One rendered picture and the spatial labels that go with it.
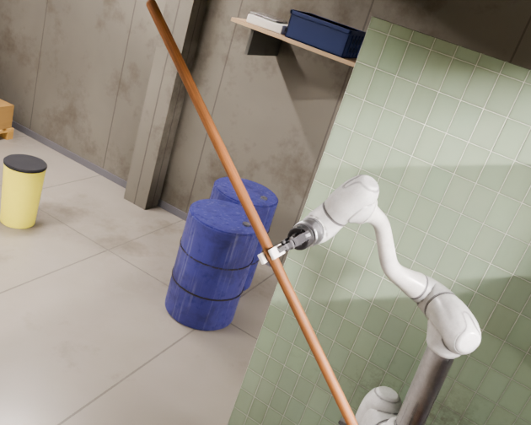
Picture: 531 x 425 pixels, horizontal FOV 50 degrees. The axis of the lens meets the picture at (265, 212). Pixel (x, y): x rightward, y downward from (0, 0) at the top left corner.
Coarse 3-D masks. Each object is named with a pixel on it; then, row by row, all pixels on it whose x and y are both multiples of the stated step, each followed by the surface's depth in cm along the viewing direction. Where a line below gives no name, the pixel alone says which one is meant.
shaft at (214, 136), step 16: (160, 16) 161; (160, 32) 161; (176, 48) 161; (176, 64) 160; (192, 80) 161; (192, 96) 160; (208, 112) 161; (208, 128) 160; (224, 160) 159; (240, 192) 159; (256, 224) 159; (288, 288) 158; (304, 320) 158; (304, 336) 159; (320, 352) 158; (320, 368) 158; (336, 384) 158; (336, 400) 158; (352, 416) 158
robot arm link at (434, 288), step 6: (426, 276) 206; (432, 282) 204; (438, 282) 207; (426, 288) 202; (432, 288) 203; (438, 288) 202; (444, 288) 203; (426, 294) 203; (432, 294) 201; (438, 294) 200; (414, 300) 206; (420, 300) 204; (426, 300) 202; (420, 306) 205; (426, 306) 201
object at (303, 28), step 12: (300, 12) 451; (288, 24) 444; (300, 24) 439; (312, 24) 435; (324, 24) 429; (336, 24) 463; (288, 36) 446; (300, 36) 441; (312, 36) 437; (324, 36) 432; (336, 36) 428; (348, 36) 424; (360, 36) 443; (324, 48) 435; (336, 48) 430; (348, 48) 433; (360, 48) 457
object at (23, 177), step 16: (16, 160) 487; (32, 160) 496; (16, 176) 477; (32, 176) 482; (16, 192) 484; (32, 192) 490; (16, 208) 491; (32, 208) 499; (16, 224) 498; (32, 224) 510
